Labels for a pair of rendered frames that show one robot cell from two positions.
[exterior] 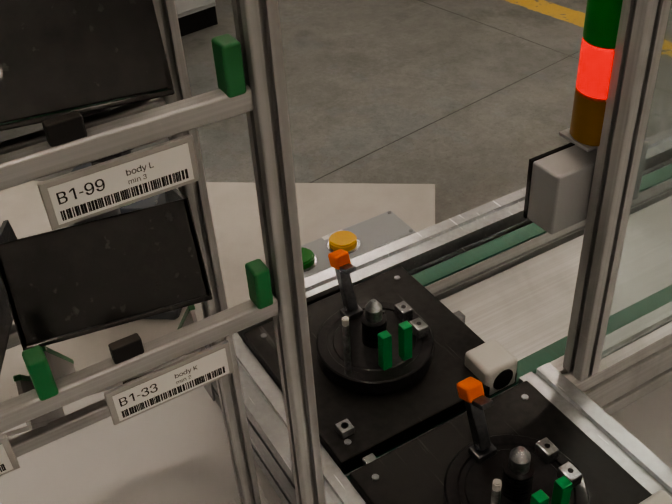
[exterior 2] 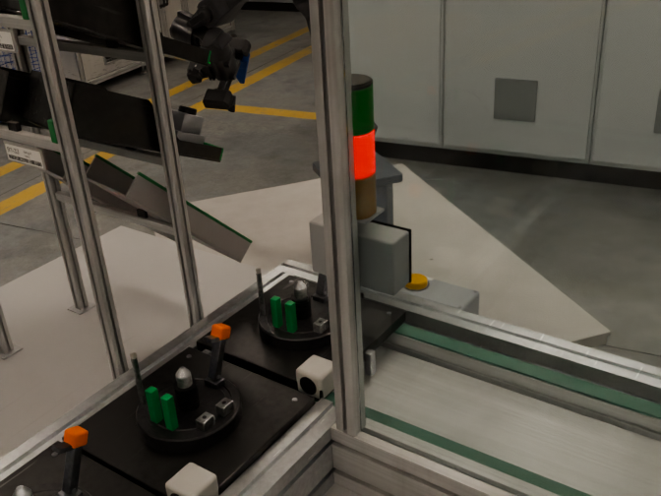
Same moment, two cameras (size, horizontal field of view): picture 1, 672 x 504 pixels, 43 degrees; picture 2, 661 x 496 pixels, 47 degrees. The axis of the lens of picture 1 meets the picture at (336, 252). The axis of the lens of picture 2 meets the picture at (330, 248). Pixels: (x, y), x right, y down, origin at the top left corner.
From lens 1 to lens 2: 1.04 m
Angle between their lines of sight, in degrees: 55
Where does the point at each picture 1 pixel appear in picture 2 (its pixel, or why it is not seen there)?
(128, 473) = (207, 307)
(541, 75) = not seen: outside the picture
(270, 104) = (40, 31)
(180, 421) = not seen: hidden behind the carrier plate
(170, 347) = (23, 136)
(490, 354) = (317, 364)
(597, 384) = (361, 454)
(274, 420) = (224, 311)
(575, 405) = (310, 433)
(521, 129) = not seen: outside the picture
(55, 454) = (209, 280)
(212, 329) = (36, 139)
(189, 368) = (28, 152)
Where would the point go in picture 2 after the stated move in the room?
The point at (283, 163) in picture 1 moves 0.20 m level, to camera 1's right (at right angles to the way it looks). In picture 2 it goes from (44, 64) to (73, 102)
